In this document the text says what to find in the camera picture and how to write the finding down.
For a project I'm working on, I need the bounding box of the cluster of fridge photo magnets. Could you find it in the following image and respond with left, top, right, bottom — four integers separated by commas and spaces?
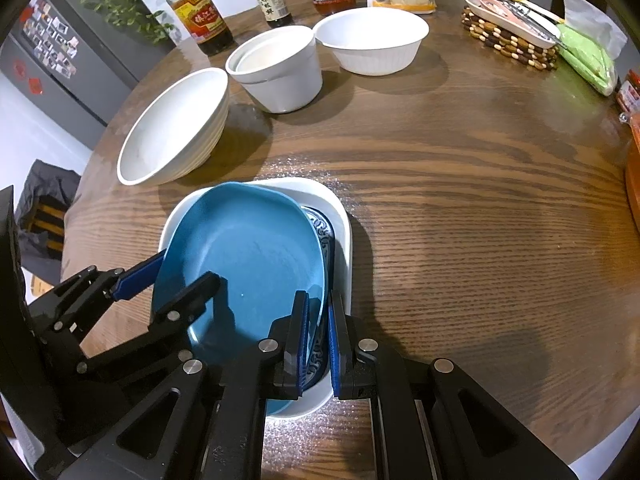
27, 0, 81, 78

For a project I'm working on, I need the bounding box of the grey fridge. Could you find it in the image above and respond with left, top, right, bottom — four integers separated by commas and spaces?
0, 0, 168, 147

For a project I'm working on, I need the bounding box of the white fluted bowl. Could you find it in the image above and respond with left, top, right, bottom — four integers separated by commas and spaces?
313, 8, 431, 77

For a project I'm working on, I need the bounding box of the large white ribbed bowl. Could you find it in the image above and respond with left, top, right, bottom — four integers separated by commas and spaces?
116, 67, 231, 187

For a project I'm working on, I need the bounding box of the blue oval plate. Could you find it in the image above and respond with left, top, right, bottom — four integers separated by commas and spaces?
150, 182, 329, 361

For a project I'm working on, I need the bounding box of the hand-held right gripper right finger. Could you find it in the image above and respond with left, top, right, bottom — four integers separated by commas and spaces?
329, 291, 576, 480

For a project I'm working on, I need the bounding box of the hanging green vine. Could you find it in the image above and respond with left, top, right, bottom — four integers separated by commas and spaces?
52, 0, 177, 47

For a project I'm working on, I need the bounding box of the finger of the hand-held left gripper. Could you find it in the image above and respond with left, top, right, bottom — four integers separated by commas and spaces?
75, 271, 222, 391
27, 252, 167, 346

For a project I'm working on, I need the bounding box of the blue patterned plate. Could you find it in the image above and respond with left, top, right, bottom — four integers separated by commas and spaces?
300, 205, 337, 391

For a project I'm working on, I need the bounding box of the deep white bowl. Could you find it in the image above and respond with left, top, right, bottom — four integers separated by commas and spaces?
225, 27, 323, 114

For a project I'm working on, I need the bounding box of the yellow-capped vinegar bottle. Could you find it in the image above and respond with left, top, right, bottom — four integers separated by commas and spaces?
151, 0, 235, 57

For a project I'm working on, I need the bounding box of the red-lidded sauce jar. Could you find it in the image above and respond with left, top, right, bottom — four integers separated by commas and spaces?
616, 71, 640, 112

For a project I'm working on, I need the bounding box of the orange colander basket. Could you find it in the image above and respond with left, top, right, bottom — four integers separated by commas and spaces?
625, 112, 640, 235

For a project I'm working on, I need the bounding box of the beaded wooden trivet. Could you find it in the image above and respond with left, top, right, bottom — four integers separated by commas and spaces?
461, 6, 560, 72

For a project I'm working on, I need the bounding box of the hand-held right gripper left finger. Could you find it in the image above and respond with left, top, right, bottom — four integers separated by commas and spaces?
65, 290, 311, 480

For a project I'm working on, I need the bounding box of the white rectangular plate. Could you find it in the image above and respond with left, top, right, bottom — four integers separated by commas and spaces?
157, 177, 354, 418

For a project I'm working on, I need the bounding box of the white oblong tray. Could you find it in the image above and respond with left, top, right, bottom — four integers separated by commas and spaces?
465, 0, 561, 41

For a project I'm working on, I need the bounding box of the pink spoon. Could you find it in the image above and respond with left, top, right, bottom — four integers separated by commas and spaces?
472, 0, 516, 16

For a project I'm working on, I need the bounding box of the small white bowl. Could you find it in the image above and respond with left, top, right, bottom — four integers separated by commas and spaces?
236, 35, 315, 83

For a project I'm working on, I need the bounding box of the metal cutlery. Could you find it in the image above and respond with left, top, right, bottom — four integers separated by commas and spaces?
495, 0, 568, 48

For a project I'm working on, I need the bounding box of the green plastic bag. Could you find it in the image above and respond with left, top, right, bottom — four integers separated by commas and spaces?
552, 0, 630, 97

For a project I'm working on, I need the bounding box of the wooden chair with jacket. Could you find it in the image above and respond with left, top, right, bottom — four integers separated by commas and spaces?
30, 200, 66, 256

